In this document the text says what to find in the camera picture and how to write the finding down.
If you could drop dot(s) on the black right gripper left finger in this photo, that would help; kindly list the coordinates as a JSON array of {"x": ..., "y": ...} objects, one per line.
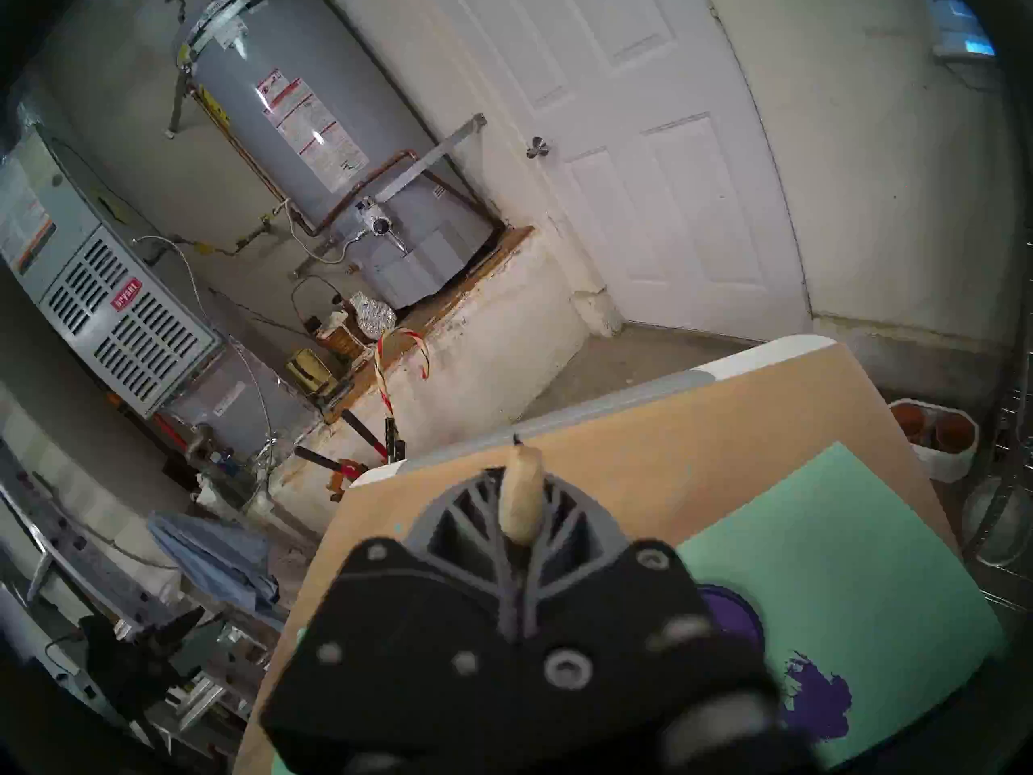
[{"x": 403, "y": 644}]

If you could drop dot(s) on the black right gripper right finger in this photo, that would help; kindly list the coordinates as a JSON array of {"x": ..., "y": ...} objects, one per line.
[{"x": 613, "y": 636}]

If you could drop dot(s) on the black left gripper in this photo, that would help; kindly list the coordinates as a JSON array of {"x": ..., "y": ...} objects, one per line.
[{"x": 121, "y": 660}]

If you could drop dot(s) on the wooden paint brush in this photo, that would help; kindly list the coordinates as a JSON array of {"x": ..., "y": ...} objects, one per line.
[{"x": 520, "y": 499}]

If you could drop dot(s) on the blue hanging cloth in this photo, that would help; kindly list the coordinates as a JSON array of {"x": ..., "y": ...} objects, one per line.
[{"x": 218, "y": 555}]

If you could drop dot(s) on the purple black jar lid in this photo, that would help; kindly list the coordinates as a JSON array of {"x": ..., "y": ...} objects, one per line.
[{"x": 734, "y": 612}]

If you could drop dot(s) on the grey metal ladder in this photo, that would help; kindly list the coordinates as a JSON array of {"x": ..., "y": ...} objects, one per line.
[{"x": 81, "y": 539}]

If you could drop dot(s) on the green paper sheet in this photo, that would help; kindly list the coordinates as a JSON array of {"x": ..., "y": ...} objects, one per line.
[{"x": 847, "y": 555}]

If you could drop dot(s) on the striped candy cane decoration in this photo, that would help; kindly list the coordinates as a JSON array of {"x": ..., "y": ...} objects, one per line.
[{"x": 382, "y": 374}]

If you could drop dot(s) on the yellow boxy device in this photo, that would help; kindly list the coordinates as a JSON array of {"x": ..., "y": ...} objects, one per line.
[{"x": 311, "y": 371}]

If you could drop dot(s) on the brown wicker basket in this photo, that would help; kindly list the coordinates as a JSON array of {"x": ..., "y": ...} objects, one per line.
[{"x": 339, "y": 337}]

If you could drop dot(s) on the aluminium foil wrapped lump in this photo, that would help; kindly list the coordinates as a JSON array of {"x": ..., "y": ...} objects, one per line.
[{"x": 373, "y": 315}]

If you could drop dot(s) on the grey Bryant furnace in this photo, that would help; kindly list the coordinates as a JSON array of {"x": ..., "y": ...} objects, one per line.
[{"x": 121, "y": 313}]

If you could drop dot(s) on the terracotta flower pot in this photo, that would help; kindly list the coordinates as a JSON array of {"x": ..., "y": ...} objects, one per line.
[
  {"x": 910, "y": 420},
  {"x": 955, "y": 430}
]

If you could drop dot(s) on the white ceramic planter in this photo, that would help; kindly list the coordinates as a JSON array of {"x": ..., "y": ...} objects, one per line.
[{"x": 940, "y": 458}]

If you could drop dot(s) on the grey metal bowl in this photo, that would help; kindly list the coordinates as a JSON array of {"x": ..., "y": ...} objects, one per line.
[{"x": 1001, "y": 523}]

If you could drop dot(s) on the silver door knob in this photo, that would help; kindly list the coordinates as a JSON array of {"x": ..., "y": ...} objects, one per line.
[{"x": 537, "y": 146}]

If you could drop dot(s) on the white panel door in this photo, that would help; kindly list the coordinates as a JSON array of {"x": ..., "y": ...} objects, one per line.
[{"x": 646, "y": 136}]

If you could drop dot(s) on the grey water heater tank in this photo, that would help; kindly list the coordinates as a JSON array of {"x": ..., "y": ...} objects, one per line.
[{"x": 323, "y": 136}]

